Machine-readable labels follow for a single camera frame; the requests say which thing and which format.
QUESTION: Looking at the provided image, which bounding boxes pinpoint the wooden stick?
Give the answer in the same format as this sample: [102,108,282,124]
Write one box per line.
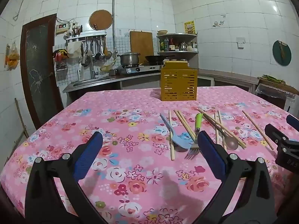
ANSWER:
[14,98,30,138]

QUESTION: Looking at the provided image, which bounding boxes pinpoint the round green wall board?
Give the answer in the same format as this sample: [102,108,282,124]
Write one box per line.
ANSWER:
[272,40,292,66]

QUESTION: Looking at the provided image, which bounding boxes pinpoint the brown framed glass door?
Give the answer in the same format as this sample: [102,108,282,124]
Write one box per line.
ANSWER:
[21,13,64,130]

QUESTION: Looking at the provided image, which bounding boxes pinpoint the black wok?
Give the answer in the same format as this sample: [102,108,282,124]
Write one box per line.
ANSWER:
[145,55,174,63]

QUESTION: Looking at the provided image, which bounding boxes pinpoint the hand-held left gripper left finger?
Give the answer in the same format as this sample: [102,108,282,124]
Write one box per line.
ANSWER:
[24,131,104,224]

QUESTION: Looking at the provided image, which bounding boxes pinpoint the row of hanging kitchen utensils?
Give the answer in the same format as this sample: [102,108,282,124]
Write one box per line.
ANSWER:
[81,37,113,67]

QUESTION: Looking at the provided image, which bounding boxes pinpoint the colourful cloth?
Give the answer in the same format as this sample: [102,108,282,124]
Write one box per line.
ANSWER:
[53,49,69,61]

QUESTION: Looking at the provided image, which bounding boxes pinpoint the steel wall rack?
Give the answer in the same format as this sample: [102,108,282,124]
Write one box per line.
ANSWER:
[65,33,107,43]

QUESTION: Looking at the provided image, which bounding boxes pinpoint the green handled metal fork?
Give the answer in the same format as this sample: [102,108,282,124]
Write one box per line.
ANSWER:
[184,113,204,161]

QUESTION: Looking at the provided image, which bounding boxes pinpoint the yellow wall poster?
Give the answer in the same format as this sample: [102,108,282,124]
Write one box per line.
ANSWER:
[184,20,197,35]

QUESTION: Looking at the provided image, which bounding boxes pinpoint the side table with plastic cover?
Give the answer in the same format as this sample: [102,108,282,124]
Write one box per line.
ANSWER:
[256,75,299,113]

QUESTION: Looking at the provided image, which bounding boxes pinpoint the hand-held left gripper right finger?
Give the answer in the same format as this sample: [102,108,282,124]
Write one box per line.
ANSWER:
[197,130,278,224]

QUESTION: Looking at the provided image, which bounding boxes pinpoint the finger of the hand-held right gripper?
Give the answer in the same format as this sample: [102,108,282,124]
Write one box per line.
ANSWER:
[265,123,299,155]
[286,115,299,128]

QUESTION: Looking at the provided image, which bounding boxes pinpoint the kitchen counter with cabinets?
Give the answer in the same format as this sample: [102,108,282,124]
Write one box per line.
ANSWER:
[63,69,258,94]

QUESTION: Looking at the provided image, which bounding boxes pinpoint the blue plastic spoon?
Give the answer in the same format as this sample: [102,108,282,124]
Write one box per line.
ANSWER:
[160,113,195,150]

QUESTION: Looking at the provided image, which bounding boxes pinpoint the beige electric box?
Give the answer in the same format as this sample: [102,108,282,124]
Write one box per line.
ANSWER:
[55,24,70,34]

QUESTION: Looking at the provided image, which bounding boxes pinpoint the steel sink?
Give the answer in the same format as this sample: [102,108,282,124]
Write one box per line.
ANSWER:
[72,78,116,87]

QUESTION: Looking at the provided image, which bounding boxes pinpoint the wooden cutting board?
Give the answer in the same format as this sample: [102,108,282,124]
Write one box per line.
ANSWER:
[130,31,155,59]

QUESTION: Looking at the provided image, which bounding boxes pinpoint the round bamboo tray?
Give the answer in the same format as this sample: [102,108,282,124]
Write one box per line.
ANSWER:
[89,10,113,31]

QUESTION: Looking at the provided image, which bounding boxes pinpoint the vertical steel pipe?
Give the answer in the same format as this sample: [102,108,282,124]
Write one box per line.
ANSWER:
[112,0,116,52]

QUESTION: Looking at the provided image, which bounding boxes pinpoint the steel corner shelf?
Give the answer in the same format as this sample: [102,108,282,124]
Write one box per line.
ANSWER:
[156,33,199,61]

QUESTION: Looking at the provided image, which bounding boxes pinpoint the gas stove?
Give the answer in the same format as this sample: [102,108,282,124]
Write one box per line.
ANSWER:
[116,63,165,75]

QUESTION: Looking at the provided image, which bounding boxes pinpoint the green vegetables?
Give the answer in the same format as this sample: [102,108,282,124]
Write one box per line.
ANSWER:
[262,75,286,84]

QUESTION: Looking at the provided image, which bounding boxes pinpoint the steel cooking pot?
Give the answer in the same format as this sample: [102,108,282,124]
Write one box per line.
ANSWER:
[117,52,141,66]

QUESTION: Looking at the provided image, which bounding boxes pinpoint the pink floral tablecloth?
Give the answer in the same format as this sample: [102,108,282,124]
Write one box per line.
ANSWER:
[0,85,299,224]

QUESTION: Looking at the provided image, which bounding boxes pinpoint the white hanging bag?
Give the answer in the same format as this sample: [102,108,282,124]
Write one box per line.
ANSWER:
[68,42,81,59]

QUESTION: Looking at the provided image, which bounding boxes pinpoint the steel faucet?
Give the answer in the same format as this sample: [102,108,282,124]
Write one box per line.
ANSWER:
[89,54,100,79]

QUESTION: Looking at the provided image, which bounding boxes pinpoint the orange plastic bags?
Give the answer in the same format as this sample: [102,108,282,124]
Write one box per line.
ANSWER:
[5,43,19,70]

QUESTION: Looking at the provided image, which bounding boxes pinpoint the yellow slotted utensil holder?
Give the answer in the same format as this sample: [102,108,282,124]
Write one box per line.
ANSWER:
[160,61,198,101]

